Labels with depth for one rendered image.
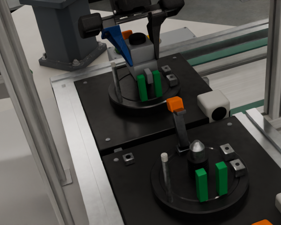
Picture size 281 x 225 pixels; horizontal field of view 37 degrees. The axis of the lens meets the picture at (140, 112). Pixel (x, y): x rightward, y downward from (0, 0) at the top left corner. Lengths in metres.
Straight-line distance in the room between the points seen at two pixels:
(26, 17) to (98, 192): 1.03
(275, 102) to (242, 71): 0.24
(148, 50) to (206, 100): 0.13
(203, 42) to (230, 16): 2.40
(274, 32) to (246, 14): 2.74
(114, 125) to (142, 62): 0.12
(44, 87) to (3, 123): 0.16
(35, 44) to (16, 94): 0.86
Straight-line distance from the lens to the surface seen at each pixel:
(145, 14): 0.75
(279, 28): 0.65
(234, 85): 0.90
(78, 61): 1.15
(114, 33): 0.72
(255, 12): 3.44
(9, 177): 0.88
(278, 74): 0.69
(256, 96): 0.87
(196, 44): 0.97
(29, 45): 1.36
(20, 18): 1.58
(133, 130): 0.72
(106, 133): 0.73
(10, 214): 0.81
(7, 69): 0.49
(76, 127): 0.78
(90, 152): 0.71
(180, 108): 0.60
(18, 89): 0.49
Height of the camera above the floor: 1.42
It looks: 37 degrees down
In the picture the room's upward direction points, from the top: 9 degrees counter-clockwise
